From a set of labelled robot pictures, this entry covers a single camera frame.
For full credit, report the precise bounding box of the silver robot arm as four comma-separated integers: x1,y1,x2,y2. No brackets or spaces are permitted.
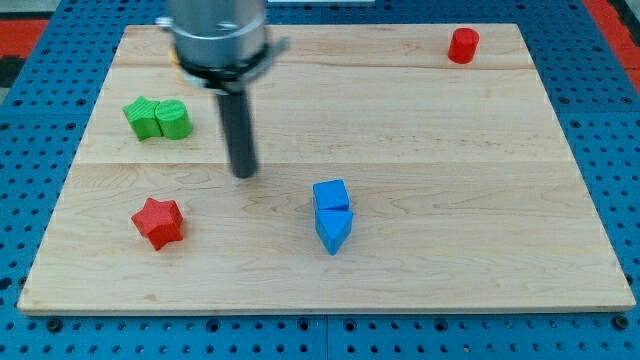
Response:
156,0,290,95

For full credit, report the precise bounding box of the red star block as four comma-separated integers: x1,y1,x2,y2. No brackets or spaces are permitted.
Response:
131,198,183,251

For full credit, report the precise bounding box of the green star block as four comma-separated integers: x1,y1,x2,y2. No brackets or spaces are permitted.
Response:
122,96,163,141

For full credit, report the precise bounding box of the blue cube block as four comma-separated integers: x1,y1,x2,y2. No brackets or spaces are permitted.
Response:
312,179,350,210

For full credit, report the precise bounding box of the blue triangle block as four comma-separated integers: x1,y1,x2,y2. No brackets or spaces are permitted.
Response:
315,209,354,256

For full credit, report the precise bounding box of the wooden board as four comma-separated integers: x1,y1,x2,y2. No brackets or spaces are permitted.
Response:
18,24,636,316

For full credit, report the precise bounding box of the black pusher rod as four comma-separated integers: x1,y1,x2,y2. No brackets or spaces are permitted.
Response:
216,92,258,179

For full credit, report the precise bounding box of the green cylinder block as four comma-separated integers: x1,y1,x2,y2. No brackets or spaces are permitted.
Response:
155,99,193,140

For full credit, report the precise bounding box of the yellow block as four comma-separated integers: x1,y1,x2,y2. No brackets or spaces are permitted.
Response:
168,48,184,81

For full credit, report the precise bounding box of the red cylinder block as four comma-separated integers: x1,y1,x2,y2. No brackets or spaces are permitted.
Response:
448,27,480,64

